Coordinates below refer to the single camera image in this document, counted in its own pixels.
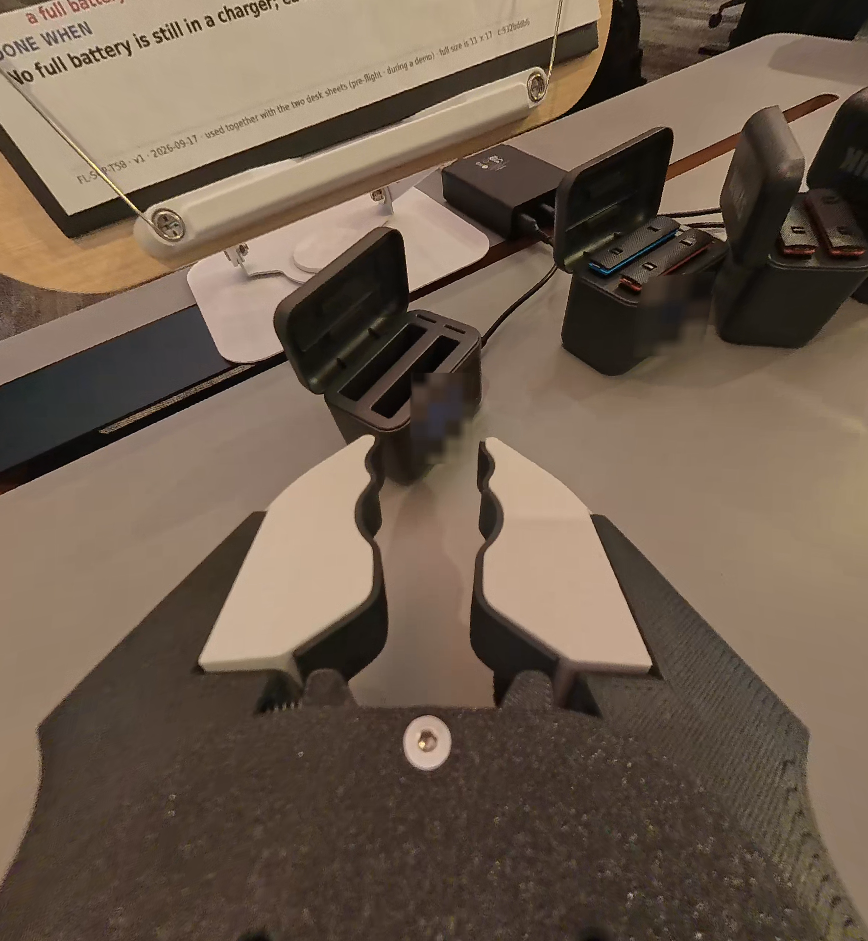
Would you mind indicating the red-edged black battery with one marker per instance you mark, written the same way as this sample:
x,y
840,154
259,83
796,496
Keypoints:
x,y
672,268
843,233
802,240

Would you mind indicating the wooden sign board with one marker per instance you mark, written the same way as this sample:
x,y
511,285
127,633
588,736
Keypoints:
x,y
37,265

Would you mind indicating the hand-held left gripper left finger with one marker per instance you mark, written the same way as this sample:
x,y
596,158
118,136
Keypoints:
x,y
302,581

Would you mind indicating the white stand base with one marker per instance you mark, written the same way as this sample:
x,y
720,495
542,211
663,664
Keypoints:
x,y
243,309

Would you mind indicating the black usb hub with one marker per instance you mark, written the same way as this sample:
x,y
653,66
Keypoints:
x,y
500,184

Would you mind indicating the instruction board on stand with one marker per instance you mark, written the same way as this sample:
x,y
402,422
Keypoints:
x,y
184,88

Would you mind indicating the blue-edged black battery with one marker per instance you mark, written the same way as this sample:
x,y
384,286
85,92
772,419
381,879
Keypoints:
x,y
633,250

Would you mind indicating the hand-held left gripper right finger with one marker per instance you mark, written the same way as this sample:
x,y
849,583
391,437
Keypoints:
x,y
559,581

